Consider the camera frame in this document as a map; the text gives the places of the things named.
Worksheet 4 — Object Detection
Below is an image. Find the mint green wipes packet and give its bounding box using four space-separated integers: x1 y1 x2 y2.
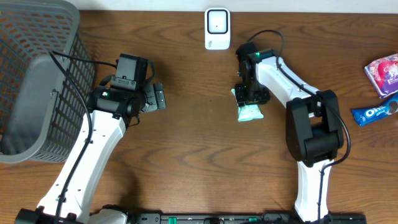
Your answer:
238 105 264 122

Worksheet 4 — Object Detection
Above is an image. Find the blue snack wrapper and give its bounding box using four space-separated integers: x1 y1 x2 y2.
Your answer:
351 93 397 126

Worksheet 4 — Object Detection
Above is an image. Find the purple noodle packet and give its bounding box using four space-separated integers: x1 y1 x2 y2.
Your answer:
364 54 397 98

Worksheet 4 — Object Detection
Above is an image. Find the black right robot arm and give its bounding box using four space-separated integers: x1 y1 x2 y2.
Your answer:
234 42 344 223

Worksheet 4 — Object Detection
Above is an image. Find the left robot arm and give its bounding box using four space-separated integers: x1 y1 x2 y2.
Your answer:
15 83 166 223

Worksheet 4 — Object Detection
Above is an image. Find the white barcode scanner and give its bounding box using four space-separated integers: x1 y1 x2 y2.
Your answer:
204 7 231 50

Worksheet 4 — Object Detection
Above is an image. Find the grey plastic mesh basket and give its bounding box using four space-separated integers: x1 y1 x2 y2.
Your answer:
1 1 95 164

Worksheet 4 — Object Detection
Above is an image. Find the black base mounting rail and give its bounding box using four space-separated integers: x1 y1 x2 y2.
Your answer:
99 205 368 224

